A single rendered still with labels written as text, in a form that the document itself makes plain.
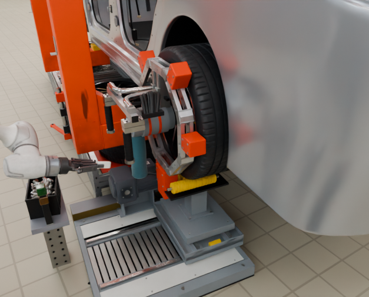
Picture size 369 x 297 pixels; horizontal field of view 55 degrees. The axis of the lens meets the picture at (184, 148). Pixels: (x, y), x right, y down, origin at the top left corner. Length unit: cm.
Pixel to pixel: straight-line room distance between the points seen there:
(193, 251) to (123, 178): 59
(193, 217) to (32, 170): 94
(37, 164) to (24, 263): 91
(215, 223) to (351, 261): 81
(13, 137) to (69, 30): 65
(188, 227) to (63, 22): 125
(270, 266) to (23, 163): 140
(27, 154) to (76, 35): 72
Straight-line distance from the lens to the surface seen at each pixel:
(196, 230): 199
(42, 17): 390
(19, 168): 155
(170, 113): 169
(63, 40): 197
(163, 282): 194
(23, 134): 163
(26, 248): 243
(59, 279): 218
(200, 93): 147
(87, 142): 216
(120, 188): 212
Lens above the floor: 154
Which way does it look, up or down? 28 degrees down
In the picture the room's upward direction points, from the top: 1 degrees counter-clockwise
